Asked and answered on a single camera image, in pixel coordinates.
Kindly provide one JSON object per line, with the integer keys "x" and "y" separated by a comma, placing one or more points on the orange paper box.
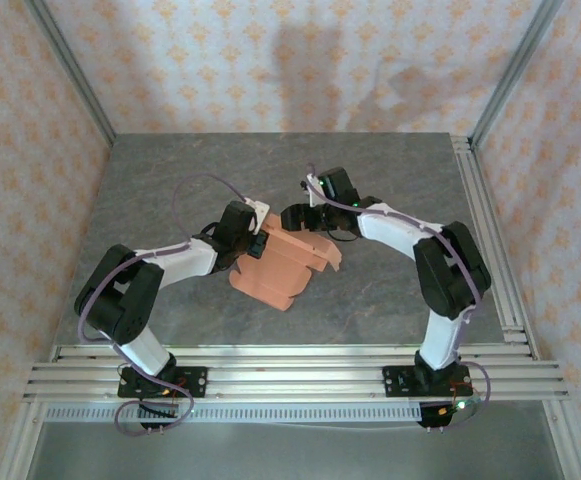
{"x": 280, "y": 270}

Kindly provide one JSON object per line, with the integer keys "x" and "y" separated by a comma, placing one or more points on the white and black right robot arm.
{"x": 440, "y": 340}

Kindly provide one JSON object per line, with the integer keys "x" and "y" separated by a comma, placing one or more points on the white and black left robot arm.
{"x": 145, "y": 350}

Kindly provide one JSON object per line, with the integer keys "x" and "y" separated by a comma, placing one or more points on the wide aluminium mounting beam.
{"x": 295, "y": 382}

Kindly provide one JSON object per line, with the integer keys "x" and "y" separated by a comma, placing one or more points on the black left controller board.
{"x": 157, "y": 411}

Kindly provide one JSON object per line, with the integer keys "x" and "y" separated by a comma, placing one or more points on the black controller board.
{"x": 440, "y": 417}
{"x": 157, "y": 411}

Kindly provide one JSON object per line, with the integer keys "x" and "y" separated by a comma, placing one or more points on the grey metal sheet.
{"x": 295, "y": 455}

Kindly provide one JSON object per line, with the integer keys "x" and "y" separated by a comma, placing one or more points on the black right controller board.
{"x": 440, "y": 417}

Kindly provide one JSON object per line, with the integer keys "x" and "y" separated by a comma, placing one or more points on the narrow aluminium rail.
{"x": 295, "y": 352}

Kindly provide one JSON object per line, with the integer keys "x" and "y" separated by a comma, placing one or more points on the aluminium side rail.
{"x": 475, "y": 190}

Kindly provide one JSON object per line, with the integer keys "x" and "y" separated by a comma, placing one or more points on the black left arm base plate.
{"x": 197, "y": 381}

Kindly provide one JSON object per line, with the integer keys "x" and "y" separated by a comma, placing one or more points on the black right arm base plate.
{"x": 395, "y": 380}

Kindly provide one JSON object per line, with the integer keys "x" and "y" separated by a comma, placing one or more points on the aluminium frame post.
{"x": 70, "y": 70}
{"x": 515, "y": 70}

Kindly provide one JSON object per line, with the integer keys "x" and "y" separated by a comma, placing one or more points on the aluminium frame leg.
{"x": 567, "y": 445}
{"x": 20, "y": 445}

